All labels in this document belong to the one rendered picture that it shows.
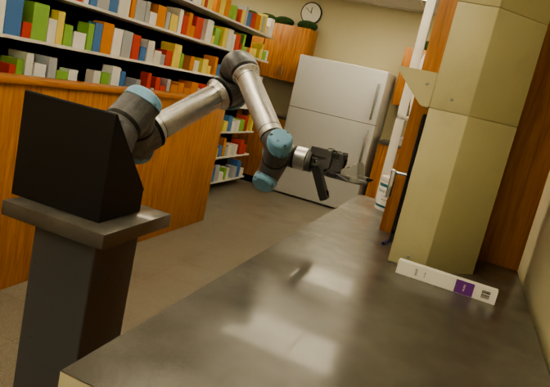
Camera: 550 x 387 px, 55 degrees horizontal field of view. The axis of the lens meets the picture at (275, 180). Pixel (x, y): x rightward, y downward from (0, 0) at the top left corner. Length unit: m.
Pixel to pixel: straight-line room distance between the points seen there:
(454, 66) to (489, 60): 0.09
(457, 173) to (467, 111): 0.18
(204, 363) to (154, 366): 0.08
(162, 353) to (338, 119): 5.91
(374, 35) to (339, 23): 0.51
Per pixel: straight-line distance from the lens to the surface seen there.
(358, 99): 6.61
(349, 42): 7.41
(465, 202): 1.66
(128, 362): 0.85
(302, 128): 6.78
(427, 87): 1.60
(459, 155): 1.60
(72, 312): 1.55
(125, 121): 1.51
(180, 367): 0.86
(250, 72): 1.73
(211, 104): 1.81
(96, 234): 1.37
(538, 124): 1.97
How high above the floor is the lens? 1.38
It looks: 10 degrees down
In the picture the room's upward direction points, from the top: 13 degrees clockwise
